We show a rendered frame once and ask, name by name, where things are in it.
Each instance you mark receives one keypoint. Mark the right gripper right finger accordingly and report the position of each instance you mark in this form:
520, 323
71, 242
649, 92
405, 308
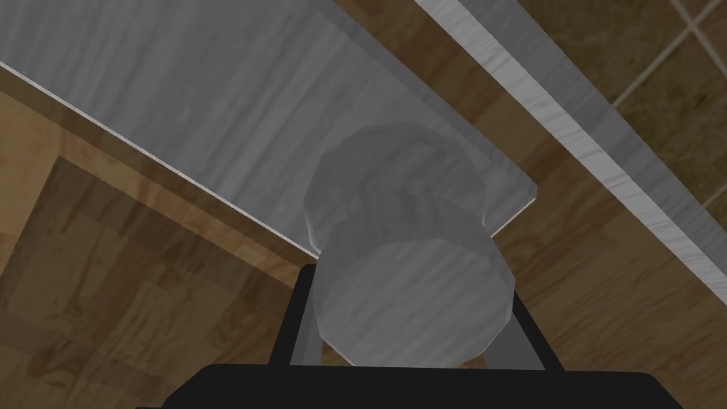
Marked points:
522, 346

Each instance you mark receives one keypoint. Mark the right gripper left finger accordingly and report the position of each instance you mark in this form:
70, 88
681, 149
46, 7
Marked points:
289, 335

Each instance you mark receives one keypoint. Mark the grey door leaf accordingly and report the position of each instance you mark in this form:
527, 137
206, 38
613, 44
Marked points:
170, 85

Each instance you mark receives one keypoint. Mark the grey round door knob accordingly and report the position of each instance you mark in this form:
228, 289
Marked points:
409, 284

